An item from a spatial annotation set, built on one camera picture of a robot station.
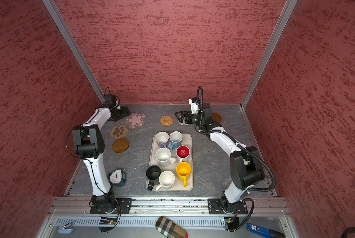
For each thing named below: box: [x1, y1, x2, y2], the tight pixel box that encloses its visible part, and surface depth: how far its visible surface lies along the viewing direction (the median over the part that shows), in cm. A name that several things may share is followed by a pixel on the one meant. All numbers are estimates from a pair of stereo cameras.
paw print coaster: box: [110, 124, 129, 139], surface depth 105 cm
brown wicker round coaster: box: [159, 115, 175, 127], surface depth 112 cm
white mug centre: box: [155, 147, 177, 167], surface depth 87 cm
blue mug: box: [169, 130, 183, 151], surface depth 93 cm
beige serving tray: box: [149, 133, 193, 192], surface depth 87 cm
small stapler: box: [57, 220, 74, 235], surface depth 68 cm
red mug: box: [175, 144, 191, 163], surface depth 89 cm
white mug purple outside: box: [155, 130, 170, 148], surface depth 95 cm
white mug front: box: [155, 170, 176, 192], surface depth 78 cm
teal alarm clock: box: [107, 168, 127, 187], surface depth 81 cm
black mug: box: [145, 165, 162, 191], surface depth 79 cm
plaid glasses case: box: [155, 216, 189, 238], surface depth 67 cm
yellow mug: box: [176, 161, 191, 187], surface depth 81 cm
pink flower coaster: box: [124, 112, 146, 129], surface depth 112 cm
